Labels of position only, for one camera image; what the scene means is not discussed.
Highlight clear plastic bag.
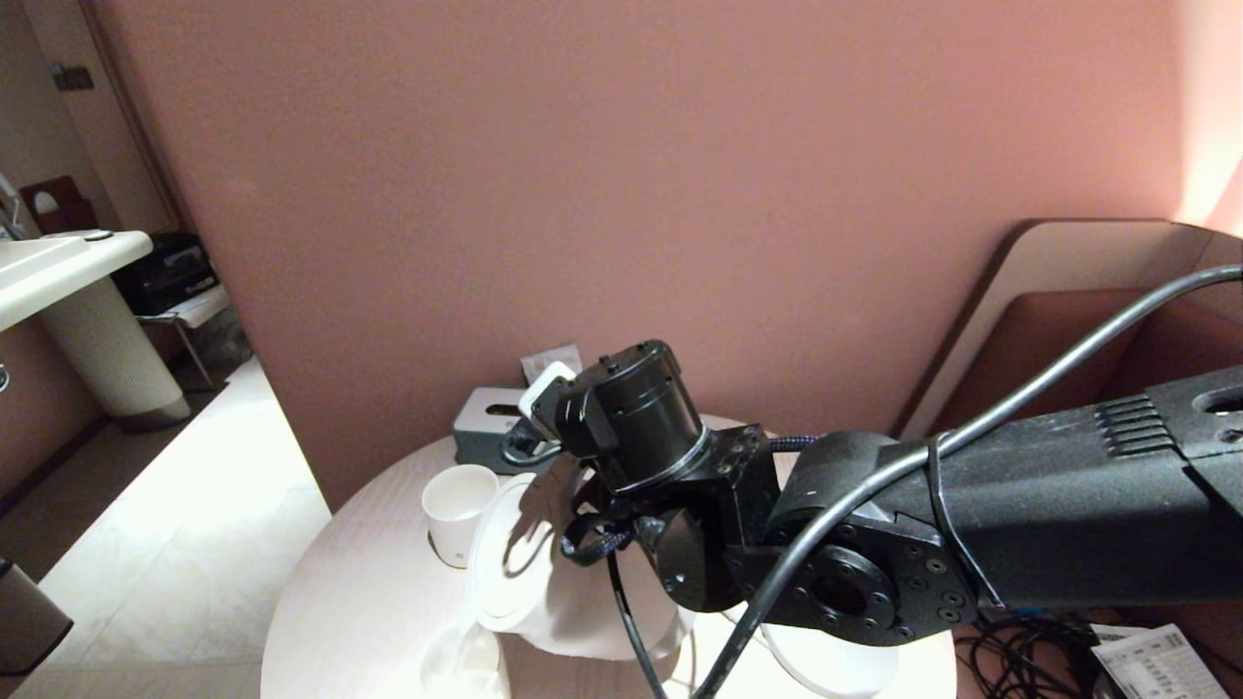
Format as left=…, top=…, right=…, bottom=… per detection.
left=189, top=309, right=256, bottom=378

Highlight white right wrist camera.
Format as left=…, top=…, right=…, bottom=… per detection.
left=518, top=361, right=584, bottom=440

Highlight white pedestal sink counter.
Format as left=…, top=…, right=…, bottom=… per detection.
left=0, top=229, right=193, bottom=433

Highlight brown upholstered sofa bench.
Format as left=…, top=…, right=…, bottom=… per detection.
left=891, top=219, right=1243, bottom=438

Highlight grey tissue box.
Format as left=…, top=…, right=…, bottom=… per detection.
left=453, top=386, right=547, bottom=476

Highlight white ribbed mug with handle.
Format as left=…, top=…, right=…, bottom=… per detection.
left=420, top=464, right=502, bottom=570

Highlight brown wooden tissue holder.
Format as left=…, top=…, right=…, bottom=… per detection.
left=19, top=177, right=98, bottom=234

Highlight printed paper sheet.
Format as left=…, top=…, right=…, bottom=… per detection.
left=1088, top=623, right=1230, bottom=699

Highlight dark waste bin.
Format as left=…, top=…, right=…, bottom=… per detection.
left=0, top=560, right=76, bottom=679

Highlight black box appliance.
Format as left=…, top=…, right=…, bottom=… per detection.
left=112, top=233, right=220, bottom=317

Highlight metal stool with white top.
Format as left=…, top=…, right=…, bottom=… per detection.
left=136, top=284, right=236, bottom=392

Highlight white round kettle base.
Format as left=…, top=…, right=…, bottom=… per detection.
left=753, top=621, right=901, bottom=699

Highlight black floor cables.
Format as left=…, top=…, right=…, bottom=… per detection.
left=957, top=610, right=1108, bottom=699

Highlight white handleless cup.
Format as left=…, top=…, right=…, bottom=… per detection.
left=418, top=621, right=502, bottom=699

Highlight white electric kettle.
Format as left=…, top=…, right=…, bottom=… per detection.
left=466, top=471, right=696, bottom=663

